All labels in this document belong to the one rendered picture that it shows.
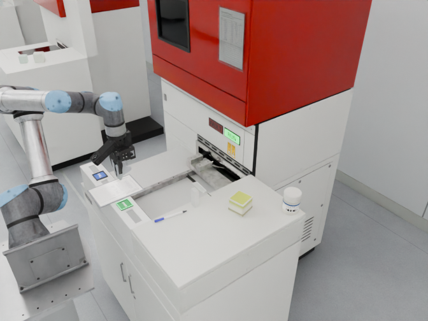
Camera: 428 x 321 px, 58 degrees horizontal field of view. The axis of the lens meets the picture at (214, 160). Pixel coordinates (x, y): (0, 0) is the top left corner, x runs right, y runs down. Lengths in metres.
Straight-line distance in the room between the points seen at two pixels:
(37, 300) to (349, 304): 1.78
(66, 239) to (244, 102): 0.88
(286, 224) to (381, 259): 1.46
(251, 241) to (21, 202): 0.88
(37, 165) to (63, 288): 0.50
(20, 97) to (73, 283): 0.72
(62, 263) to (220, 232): 0.61
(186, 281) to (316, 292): 1.40
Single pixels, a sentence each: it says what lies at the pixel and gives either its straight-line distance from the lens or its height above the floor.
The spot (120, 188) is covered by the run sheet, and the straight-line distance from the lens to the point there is 1.78.
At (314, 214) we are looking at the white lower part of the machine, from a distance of 2.50.
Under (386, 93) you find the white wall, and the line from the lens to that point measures 3.04.
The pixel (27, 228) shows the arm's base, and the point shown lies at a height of 1.02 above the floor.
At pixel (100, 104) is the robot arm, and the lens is 1.43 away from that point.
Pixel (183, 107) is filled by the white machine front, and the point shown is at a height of 1.08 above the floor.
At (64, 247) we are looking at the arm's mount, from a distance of 1.58.
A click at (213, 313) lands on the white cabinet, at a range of 1.60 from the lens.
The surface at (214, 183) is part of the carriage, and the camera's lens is 1.90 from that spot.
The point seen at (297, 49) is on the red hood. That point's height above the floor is 1.51.
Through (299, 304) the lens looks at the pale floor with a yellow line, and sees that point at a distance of 2.55.
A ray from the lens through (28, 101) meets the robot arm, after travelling 1.52.
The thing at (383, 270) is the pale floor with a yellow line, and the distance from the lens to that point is 2.88.
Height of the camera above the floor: 2.02
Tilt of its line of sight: 34 degrees down
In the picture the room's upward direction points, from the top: straight up
